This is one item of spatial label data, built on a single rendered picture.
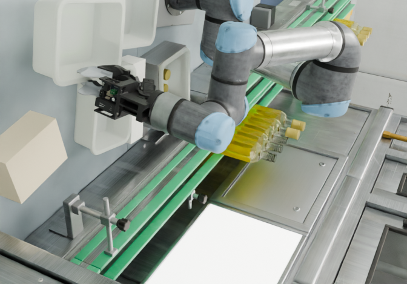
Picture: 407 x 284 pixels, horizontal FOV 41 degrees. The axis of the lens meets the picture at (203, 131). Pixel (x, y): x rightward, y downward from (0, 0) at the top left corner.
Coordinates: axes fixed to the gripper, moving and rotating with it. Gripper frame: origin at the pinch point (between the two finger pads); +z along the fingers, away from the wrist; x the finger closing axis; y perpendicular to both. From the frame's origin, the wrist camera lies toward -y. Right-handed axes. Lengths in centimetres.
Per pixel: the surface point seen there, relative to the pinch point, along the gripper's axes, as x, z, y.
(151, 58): 5.9, 9.6, -44.2
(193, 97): 20, 2, -64
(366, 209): 41, -60, -82
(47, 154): 19.9, 4.1, 3.5
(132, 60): 4.8, 9.0, -33.5
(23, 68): 2.7, 13.6, 3.3
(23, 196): 27.3, 3.2, 10.8
